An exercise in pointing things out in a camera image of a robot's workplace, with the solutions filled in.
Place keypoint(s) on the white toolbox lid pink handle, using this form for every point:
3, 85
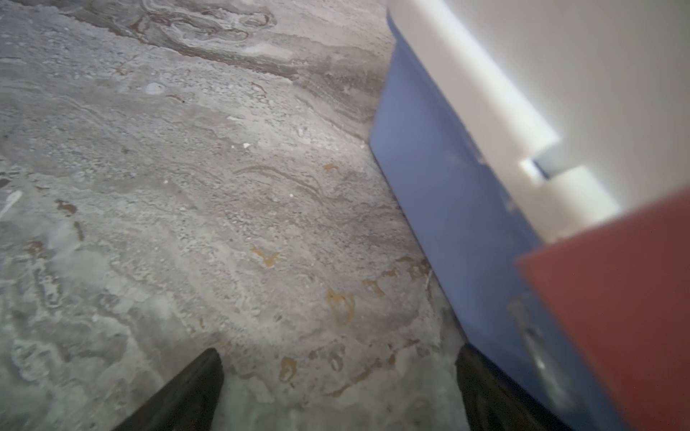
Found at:
581, 111

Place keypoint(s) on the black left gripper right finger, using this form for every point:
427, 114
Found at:
493, 401

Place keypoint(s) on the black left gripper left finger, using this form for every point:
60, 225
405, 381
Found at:
187, 402

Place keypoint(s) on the blue toolbox base tray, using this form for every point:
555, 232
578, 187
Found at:
464, 222

